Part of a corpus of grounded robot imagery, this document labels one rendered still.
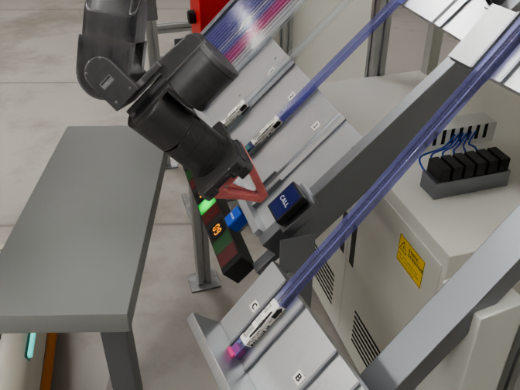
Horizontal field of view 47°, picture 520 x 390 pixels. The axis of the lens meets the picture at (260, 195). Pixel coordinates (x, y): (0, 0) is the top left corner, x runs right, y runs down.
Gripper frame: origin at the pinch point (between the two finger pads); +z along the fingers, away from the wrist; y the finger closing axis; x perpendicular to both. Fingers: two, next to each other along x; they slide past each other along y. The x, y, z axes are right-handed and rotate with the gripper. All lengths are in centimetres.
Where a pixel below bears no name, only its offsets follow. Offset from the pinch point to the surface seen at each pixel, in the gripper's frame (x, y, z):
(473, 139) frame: -30, 33, 51
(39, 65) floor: 87, 266, 23
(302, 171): -4.5, 8.6, 8.2
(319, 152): -8.2, 9.1, 8.2
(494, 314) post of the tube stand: -12.1, -27.9, 9.8
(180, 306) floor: 58, 66, 55
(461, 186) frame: -20.4, 17.0, 42.1
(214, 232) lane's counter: 13.3, 14.3, 9.1
